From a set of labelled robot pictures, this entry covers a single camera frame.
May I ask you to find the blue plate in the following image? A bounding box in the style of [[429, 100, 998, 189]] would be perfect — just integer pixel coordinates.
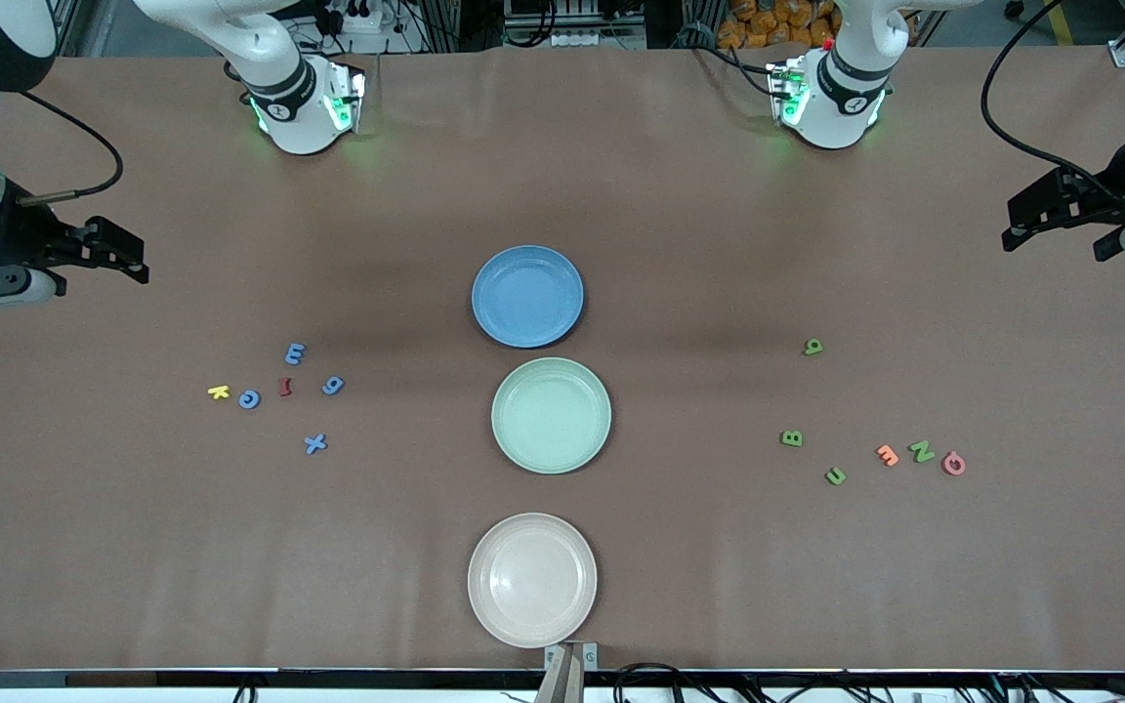
[[471, 244, 586, 350]]

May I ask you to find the brown table cover sheet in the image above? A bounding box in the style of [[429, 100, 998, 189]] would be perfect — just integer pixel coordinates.
[[0, 44, 1125, 675]]

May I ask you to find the green plate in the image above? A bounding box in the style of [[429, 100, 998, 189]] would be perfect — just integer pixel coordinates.
[[490, 356, 613, 476]]

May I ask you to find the tan post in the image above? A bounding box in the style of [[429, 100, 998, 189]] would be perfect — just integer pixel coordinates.
[[533, 649, 585, 703]]

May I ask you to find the silver table edge rail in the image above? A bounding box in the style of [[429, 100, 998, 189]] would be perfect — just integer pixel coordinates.
[[0, 668, 1125, 703]]

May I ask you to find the beige plate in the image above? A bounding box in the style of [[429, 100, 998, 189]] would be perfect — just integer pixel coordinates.
[[467, 512, 599, 649]]

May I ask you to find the white power strip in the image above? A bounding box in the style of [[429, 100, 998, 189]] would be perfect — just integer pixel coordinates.
[[504, 0, 646, 50], [323, 0, 386, 38]]

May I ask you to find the grey metal edge bracket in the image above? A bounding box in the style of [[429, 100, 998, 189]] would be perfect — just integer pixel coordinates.
[[544, 641, 601, 675]]

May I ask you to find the bag of orange packets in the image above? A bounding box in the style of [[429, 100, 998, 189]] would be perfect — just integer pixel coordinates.
[[717, 0, 842, 52]]

